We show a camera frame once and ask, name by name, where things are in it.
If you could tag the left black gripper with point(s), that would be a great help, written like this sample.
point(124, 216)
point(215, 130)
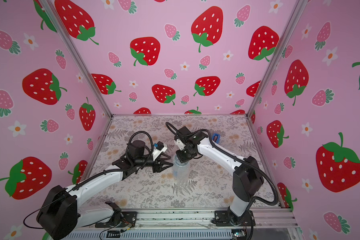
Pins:
point(158, 167)

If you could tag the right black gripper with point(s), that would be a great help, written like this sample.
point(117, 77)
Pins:
point(183, 154)

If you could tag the clear bubble wrap sheet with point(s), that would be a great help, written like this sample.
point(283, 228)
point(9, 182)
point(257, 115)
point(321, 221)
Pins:
point(177, 160)

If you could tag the blue plastic wine glass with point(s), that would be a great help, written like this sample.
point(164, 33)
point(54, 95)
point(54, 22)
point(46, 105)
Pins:
point(181, 172)

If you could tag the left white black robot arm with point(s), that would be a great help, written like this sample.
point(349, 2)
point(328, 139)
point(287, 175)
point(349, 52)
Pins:
point(62, 210)

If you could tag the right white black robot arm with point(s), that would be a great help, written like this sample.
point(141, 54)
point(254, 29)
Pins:
point(247, 177)

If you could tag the blue tape dispenser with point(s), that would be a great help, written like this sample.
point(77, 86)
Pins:
point(216, 138)

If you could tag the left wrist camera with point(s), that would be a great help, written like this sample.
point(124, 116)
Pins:
point(159, 148)

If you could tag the aluminium mounting rail frame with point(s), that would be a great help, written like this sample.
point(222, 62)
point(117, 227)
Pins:
point(196, 224)

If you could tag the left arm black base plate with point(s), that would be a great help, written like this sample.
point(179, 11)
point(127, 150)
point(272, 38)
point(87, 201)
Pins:
point(119, 220)

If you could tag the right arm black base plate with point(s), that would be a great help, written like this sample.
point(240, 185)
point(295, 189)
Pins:
point(227, 218)

